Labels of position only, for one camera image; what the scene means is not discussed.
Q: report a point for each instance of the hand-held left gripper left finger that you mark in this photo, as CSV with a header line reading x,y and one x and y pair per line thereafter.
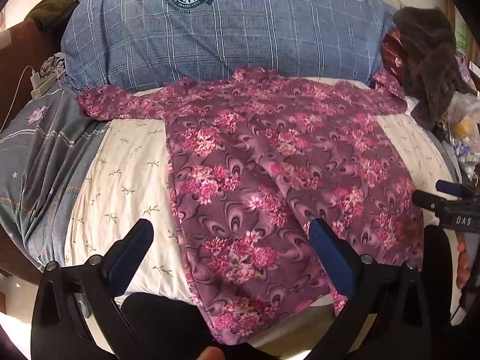
x,y
125,257

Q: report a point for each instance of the olive green cloth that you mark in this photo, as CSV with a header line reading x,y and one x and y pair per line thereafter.
x,y
52,9

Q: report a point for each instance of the brown fuzzy garment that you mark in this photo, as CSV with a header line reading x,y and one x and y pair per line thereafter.
x,y
427,52

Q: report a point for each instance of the small grey cloth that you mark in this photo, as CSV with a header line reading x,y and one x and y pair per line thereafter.
x,y
54,65

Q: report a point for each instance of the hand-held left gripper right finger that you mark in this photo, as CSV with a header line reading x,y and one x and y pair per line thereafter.
x,y
333,258

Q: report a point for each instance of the grey star-print quilt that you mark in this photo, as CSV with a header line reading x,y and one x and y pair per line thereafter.
x,y
41,165

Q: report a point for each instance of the person's left hand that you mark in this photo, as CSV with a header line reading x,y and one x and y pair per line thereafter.
x,y
212,354

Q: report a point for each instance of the dark brown wooden headboard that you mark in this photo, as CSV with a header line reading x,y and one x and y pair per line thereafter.
x,y
22,63

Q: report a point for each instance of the purple floral shirt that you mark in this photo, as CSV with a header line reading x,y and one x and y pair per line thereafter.
x,y
262,165

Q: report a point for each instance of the cream leaf-print bed sheet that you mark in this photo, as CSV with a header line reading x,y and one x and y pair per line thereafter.
x,y
123,183

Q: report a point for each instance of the person's black pants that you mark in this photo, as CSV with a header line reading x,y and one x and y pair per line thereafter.
x,y
168,326

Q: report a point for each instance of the person's right hand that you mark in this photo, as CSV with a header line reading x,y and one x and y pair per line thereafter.
x,y
463,266

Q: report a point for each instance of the red-brown glossy bag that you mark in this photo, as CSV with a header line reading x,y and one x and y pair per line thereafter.
x,y
393,54

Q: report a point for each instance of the clear plastic bag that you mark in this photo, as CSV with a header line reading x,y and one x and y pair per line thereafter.
x,y
465,123

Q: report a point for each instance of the blue plaid pillow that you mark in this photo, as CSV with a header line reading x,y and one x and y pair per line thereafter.
x,y
225,33

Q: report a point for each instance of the white charger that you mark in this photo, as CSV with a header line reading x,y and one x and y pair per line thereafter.
x,y
37,84

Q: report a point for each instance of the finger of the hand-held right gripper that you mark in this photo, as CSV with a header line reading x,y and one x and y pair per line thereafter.
x,y
450,188
425,199

